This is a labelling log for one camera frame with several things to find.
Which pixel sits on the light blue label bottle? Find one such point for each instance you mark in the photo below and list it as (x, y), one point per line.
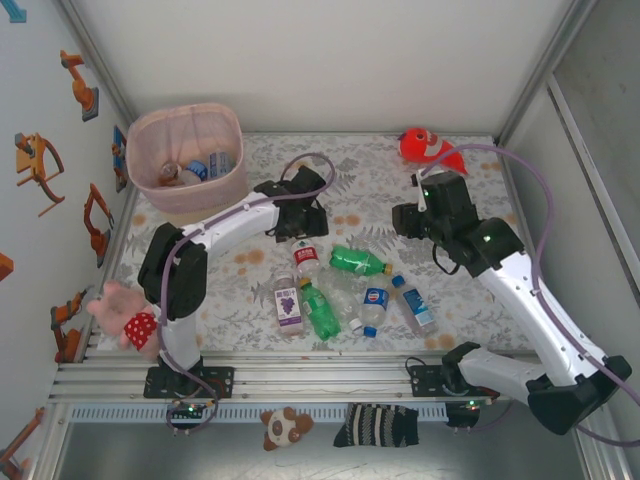
(419, 306)

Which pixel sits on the orange label bottle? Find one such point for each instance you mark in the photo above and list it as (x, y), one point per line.
(170, 172)

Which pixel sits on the purple grape juice bottle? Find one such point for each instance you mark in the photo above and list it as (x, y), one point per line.
(288, 305)

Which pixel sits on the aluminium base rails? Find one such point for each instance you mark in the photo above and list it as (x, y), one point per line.
(325, 385)

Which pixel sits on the pink mesh waste bin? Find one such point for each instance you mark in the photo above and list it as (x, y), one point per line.
(215, 205)

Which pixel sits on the aluminium frame post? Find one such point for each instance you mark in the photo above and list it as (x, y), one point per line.
(555, 50)
(84, 30)

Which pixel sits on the black white striped sock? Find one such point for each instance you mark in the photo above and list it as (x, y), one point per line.
(375, 425)

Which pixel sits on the clear bottle blue label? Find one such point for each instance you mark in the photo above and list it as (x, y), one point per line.
(220, 162)

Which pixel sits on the green bottle yellow cap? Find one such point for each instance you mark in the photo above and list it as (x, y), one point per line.
(320, 310)

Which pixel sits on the brown white panda plush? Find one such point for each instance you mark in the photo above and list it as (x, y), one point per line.
(280, 430)

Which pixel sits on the crushed clear plastic bottle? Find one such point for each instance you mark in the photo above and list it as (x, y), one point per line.
(342, 295)

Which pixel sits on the pink plush toy polka dots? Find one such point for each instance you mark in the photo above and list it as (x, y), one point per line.
(120, 305)

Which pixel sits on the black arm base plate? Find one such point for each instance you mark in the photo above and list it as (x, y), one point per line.
(220, 382)
(425, 380)

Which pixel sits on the crushed green soda bottle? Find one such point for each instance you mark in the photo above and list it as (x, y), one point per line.
(352, 258)

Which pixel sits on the blue orange wall sticker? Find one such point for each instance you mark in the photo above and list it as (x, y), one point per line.
(120, 155)

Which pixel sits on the red label water bottle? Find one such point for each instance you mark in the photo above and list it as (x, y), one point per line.
(306, 256)

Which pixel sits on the orange fish plush toy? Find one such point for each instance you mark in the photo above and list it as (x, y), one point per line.
(420, 145)

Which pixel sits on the small circuit board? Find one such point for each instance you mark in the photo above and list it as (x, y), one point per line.
(190, 410)

